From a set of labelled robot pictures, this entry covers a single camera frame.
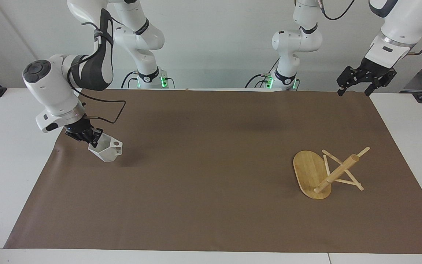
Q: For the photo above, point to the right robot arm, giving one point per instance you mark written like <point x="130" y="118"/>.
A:
<point x="53" y="86"/>

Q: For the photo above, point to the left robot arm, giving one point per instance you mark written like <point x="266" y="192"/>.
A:
<point x="295" y="40"/>

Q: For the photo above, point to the wooden cup rack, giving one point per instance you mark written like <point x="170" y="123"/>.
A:
<point x="309" y="172"/>

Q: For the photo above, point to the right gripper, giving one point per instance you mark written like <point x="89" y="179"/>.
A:
<point x="80" y="129"/>

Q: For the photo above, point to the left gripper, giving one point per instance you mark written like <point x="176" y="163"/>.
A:
<point x="375" y="70"/>

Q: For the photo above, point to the white faceted cup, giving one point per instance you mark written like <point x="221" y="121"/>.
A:
<point x="105" y="149"/>

